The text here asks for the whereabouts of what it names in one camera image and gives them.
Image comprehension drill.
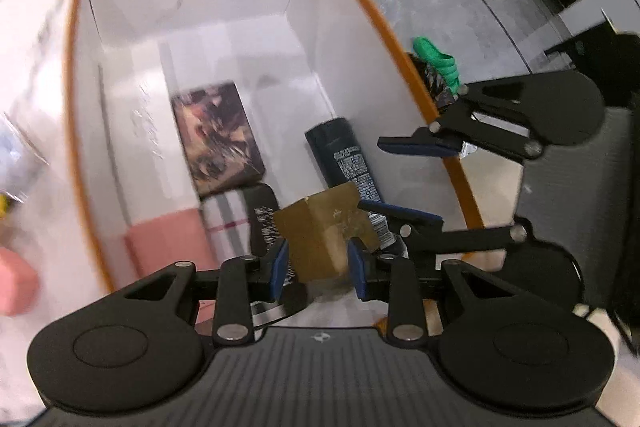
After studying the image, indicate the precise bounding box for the white plaid striped box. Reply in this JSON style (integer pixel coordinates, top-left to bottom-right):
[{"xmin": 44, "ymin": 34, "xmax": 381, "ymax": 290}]
[{"xmin": 202, "ymin": 190, "xmax": 250, "ymax": 265}]

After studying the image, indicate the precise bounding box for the yellow tape measure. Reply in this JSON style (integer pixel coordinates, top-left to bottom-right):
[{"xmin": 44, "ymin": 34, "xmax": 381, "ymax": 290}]
[{"xmin": 0, "ymin": 194, "xmax": 10, "ymax": 220}]

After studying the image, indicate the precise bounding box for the pink pump lotion bottle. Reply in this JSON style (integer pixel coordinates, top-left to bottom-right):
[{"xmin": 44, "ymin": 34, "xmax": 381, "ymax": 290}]
[{"xmin": 0, "ymin": 247, "xmax": 39, "ymax": 317}]

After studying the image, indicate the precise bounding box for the dark picture book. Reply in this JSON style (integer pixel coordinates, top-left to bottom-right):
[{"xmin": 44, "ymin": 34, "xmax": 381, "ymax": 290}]
[{"xmin": 171, "ymin": 82, "xmax": 266, "ymax": 198}]

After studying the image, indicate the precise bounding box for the dark blue cylindrical bottle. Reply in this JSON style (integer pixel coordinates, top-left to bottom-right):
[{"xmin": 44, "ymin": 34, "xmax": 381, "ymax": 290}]
[{"xmin": 304, "ymin": 117, "xmax": 405, "ymax": 253}]

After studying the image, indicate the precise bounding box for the pink rectangular box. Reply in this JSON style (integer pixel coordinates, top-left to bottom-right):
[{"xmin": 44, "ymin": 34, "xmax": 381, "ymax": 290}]
[{"xmin": 125, "ymin": 208, "xmax": 219, "ymax": 277}]

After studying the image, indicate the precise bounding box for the gold cardboard box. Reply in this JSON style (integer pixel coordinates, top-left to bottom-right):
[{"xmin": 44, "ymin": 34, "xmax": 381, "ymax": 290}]
[{"xmin": 273, "ymin": 182, "xmax": 380, "ymax": 283}]

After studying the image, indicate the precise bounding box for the black white patterned pouch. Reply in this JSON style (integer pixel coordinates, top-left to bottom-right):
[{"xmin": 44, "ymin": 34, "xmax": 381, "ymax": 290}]
[{"xmin": 242, "ymin": 183, "xmax": 280, "ymax": 257}]

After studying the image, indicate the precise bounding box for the green rubber slipper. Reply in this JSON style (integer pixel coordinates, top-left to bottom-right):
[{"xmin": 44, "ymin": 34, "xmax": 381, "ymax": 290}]
[{"xmin": 412, "ymin": 37, "xmax": 460, "ymax": 94}]

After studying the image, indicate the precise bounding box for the orange rimmed white box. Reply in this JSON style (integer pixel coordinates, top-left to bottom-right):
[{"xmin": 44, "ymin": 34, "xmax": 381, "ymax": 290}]
[{"xmin": 64, "ymin": 0, "xmax": 483, "ymax": 291}]

